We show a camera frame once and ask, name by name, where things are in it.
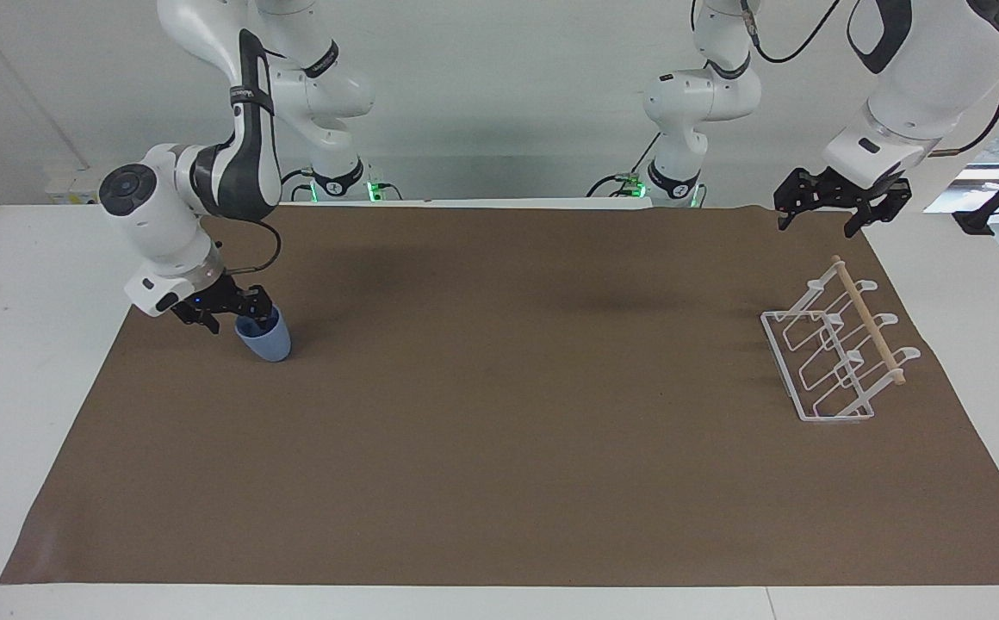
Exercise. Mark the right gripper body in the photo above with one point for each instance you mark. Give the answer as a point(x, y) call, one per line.
point(211, 297)

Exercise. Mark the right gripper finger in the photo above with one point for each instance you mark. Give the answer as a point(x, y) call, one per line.
point(257, 304)
point(205, 323)

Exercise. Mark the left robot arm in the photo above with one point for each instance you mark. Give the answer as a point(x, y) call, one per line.
point(921, 77)

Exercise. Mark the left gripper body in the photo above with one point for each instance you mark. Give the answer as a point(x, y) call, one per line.
point(859, 193)

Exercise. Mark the blue cup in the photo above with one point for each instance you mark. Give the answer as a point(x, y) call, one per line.
point(267, 342)

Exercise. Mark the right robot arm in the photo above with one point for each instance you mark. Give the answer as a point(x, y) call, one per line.
point(241, 164)

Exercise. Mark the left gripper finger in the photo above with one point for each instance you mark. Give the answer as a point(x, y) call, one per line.
point(894, 196)
point(803, 191)

